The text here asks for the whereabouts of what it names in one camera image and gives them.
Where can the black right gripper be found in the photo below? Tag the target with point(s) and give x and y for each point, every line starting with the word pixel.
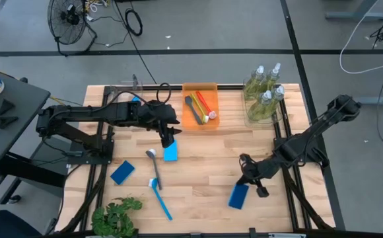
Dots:
pixel 256 167

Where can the black triangular block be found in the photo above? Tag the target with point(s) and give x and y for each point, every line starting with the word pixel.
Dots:
pixel 6 107
pixel 6 121

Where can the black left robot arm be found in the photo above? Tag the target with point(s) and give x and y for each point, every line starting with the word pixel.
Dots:
pixel 89 114

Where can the grey dish brush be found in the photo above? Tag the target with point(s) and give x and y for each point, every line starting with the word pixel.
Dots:
pixel 189 100
pixel 151 153

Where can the grey desk base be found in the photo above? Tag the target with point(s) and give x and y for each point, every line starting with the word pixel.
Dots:
pixel 356 15
pixel 376 100

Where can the black table frame rails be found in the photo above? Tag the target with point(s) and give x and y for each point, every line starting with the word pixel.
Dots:
pixel 211 87

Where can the red dish brush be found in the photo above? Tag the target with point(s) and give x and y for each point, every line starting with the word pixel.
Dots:
pixel 212 115

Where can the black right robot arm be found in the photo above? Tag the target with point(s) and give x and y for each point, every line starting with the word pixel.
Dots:
pixel 310 139

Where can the green leafy plant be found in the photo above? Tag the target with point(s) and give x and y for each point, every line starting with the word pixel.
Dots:
pixel 112 218

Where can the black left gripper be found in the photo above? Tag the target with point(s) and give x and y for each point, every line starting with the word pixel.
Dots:
pixel 161 115

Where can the dark blue sponge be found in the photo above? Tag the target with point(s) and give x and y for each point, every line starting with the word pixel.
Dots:
pixel 238 198
pixel 122 172

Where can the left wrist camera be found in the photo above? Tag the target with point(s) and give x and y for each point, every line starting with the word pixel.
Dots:
pixel 167 139

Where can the clear plastic bin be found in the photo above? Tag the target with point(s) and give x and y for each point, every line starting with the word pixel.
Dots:
pixel 275 119
pixel 125 87

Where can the yellow soap pump bottle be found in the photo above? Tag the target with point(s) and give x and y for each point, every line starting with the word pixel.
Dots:
pixel 276 99
pixel 259 110
pixel 270 81
pixel 254 86

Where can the orange translucent plastic bin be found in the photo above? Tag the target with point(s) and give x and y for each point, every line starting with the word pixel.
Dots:
pixel 188 120

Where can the black side table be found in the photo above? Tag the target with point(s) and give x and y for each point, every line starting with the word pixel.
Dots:
pixel 0 145

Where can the black floor fan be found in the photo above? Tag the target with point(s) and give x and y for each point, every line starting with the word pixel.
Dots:
pixel 66 20

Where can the dark blue chair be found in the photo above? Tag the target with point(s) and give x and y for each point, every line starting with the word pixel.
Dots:
pixel 3 226

